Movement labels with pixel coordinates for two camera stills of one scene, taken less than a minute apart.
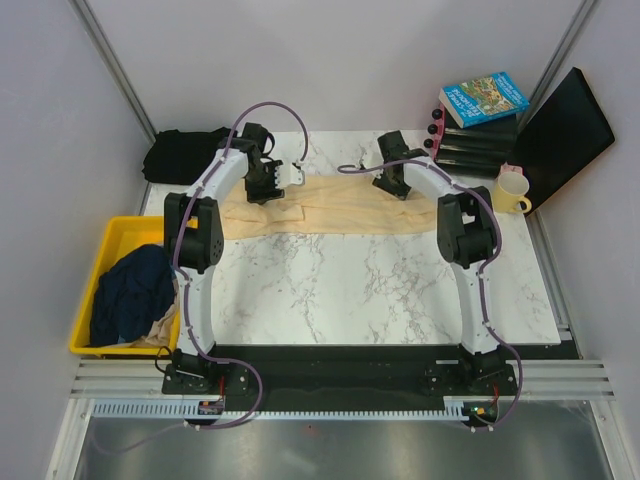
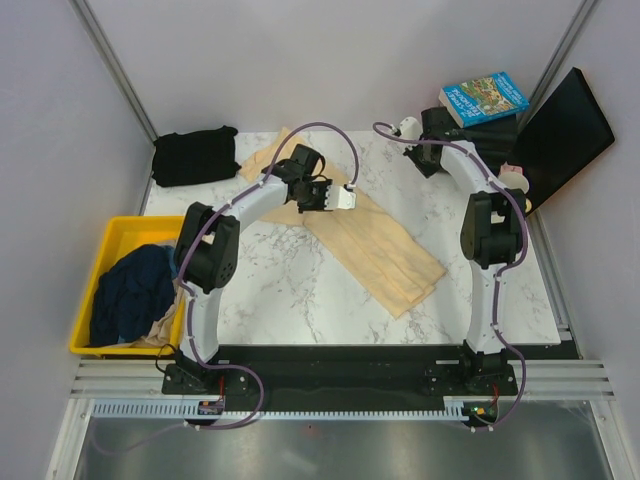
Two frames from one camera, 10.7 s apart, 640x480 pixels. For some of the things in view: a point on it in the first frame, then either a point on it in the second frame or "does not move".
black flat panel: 566,132 does not move
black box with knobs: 485,148 does not move
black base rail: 348,378 does not move
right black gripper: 382,183 -> 427,171
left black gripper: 259,195 -> 320,207
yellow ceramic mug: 509,193 does not move
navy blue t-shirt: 132,296 does not move
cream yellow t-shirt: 329,205 -> 397,271
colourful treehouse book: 480,99 does not move
